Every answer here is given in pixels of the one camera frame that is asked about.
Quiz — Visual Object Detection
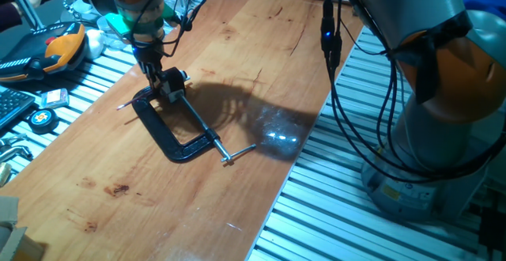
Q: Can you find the black metal C-clamp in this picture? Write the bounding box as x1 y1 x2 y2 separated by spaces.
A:
130 85 257 165

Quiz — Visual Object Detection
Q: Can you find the glossy orange wooden board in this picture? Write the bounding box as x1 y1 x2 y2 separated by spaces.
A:
0 0 363 261

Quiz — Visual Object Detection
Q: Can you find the brass fitting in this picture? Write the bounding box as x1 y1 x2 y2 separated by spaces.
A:
0 161 13 187

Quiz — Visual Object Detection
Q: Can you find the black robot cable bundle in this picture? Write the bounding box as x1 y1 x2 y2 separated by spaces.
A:
130 0 506 185

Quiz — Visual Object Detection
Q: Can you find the chrome faucet part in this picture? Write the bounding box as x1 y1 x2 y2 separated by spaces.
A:
0 134 35 163

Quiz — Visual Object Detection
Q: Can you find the thin red pencil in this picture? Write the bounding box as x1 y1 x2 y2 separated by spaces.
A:
116 90 153 112

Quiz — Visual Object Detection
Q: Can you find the dark sleeved person forearm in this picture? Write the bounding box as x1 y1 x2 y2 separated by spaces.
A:
0 0 25 32

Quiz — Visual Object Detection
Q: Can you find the blue plastic bag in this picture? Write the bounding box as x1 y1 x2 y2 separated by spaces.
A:
460 0 506 27

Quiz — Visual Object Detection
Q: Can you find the clear plastic jar white lid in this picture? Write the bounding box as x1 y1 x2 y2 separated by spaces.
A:
96 15 127 51

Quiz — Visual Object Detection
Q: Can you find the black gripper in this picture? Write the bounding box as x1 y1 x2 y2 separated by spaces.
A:
132 39 168 96

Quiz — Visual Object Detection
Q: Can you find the round black tape measure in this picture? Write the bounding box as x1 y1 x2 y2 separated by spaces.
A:
27 108 59 134

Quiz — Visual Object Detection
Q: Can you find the grey slanted metal bar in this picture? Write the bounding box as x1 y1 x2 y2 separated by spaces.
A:
3 0 44 31

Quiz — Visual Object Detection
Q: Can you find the black orange teach pendant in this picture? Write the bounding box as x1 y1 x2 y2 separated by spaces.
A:
0 21 87 83

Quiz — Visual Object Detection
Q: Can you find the black computer keyboard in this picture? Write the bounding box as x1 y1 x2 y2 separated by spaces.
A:
0 88 36 131

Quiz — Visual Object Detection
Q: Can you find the white rounded plastic object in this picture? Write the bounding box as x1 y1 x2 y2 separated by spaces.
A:
85 28 106 60

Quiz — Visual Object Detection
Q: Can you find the small white pink box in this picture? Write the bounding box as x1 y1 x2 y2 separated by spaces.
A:
40 88 70 110

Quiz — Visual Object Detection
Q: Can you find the black white pencil sharpener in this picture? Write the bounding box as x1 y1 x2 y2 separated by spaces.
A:
157 66 191 104

